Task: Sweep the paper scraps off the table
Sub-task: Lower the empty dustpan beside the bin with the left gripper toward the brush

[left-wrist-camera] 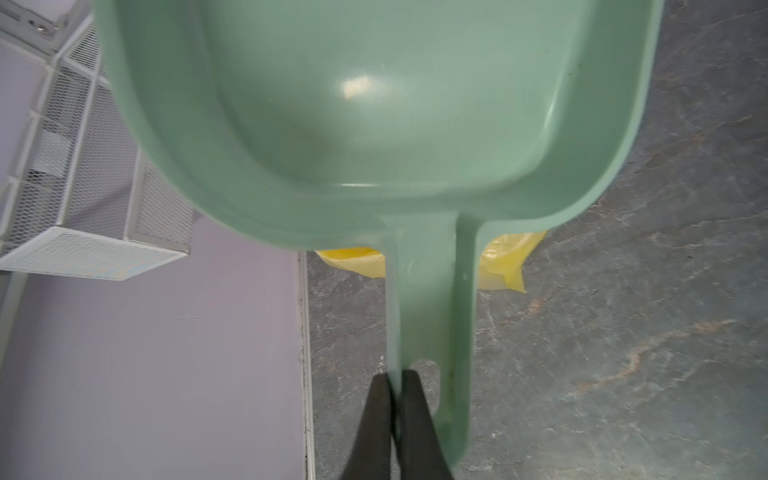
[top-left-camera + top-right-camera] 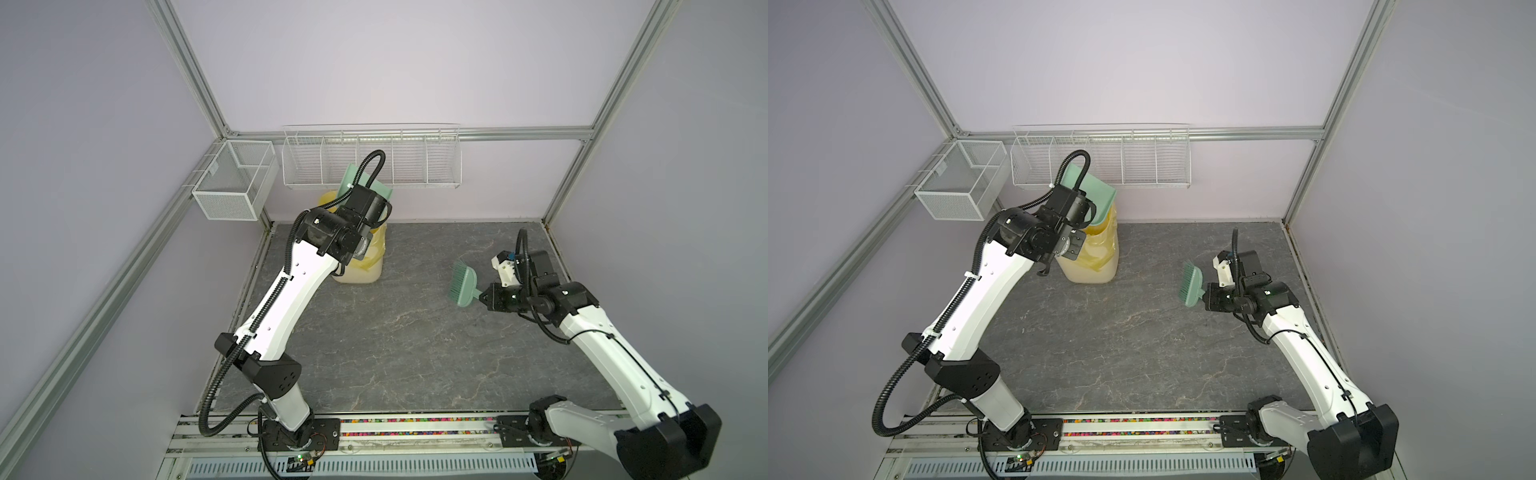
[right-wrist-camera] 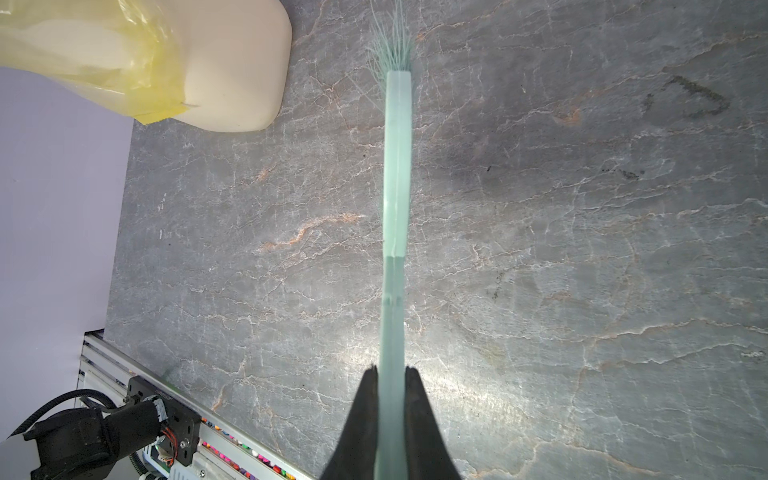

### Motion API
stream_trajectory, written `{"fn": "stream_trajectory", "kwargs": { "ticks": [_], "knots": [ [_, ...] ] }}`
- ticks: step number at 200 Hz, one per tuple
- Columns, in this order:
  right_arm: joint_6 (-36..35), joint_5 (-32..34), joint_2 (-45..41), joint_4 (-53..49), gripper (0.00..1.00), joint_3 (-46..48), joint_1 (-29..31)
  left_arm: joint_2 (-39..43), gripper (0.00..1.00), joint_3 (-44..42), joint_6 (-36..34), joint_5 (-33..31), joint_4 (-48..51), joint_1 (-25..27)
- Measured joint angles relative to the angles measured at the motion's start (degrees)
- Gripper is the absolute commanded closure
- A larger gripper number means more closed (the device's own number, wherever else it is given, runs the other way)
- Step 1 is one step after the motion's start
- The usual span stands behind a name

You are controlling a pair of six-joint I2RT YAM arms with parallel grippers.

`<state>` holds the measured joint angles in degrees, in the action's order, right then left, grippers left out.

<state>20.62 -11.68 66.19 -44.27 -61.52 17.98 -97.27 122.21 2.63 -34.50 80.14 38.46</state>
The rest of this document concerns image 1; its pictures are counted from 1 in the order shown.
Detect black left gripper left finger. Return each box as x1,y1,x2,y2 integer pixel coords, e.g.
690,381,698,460
340,373,393,480

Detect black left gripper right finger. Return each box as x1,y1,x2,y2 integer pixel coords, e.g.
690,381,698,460
397,370,453,480

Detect green plastic dustpan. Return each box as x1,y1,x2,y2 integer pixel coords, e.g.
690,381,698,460
91,1,664,466

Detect beige bin with yellow bag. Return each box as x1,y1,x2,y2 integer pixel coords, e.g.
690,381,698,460
317,231,547,293

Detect small white mesh basket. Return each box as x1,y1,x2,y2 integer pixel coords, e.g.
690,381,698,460
1,16,194,281

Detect aluminium left frame post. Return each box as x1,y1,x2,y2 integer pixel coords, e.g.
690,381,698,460
1,0,90,57

